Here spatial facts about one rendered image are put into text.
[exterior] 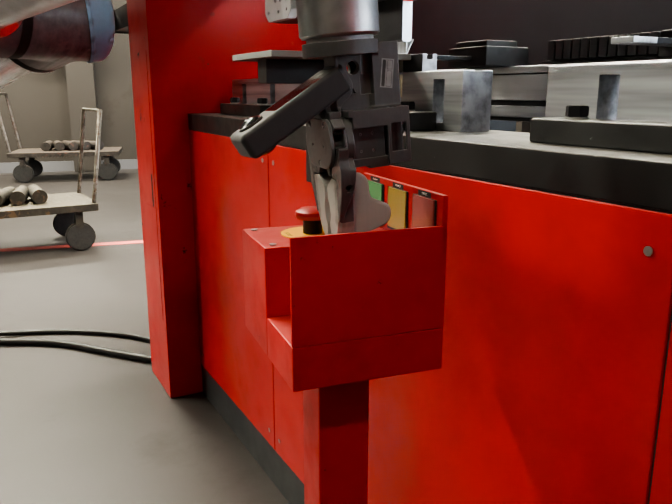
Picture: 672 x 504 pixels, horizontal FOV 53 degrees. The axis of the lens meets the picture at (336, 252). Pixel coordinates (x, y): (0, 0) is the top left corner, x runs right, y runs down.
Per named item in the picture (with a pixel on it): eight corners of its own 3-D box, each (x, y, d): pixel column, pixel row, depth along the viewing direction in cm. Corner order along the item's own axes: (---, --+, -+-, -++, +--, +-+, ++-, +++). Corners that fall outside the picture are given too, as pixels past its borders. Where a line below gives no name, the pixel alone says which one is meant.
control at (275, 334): (245, 325, 81) (240, 178, 77) (366, 310, 87) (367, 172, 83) (292, 393, 63) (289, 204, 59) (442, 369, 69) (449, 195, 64)
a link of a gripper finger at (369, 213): (399, 262, 66) (393, 169, 64) (343, 272, 64) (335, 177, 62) (386, 255, 69) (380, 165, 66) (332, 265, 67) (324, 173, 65)
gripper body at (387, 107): (413, 168, 64) (406, 35, 60) (328, 180, 61) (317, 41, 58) (380, 160, 71) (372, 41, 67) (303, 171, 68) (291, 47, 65)
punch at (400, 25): (372, 55, 128) (373, 2, 126) (381, 55, 129) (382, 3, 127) (401, 52, 120) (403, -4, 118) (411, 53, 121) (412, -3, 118)
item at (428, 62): (362, 74, 131) (363, 58, 131) (375, 74, 133) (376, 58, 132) (422, 71, 114) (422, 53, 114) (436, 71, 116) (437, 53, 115)
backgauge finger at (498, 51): (386, 66, 133) (386, 40, 131) (488, 68, 145) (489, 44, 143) (421, 64, 122) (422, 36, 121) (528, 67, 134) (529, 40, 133)
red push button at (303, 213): (290, 236, 77) (290, 205, 77) (323, 233, 79) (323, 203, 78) (301, 243, 74) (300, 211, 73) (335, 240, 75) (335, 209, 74)
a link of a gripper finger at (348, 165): (360, 223, 62) (353, 128, 60) (345, 226, 62) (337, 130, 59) (342, 215, 66) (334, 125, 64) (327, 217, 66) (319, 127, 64)
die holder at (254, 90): (232, 113, 195) (231, 79, 193) (252, 113, 197) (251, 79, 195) (307, 119, 152) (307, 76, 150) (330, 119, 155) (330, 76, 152)
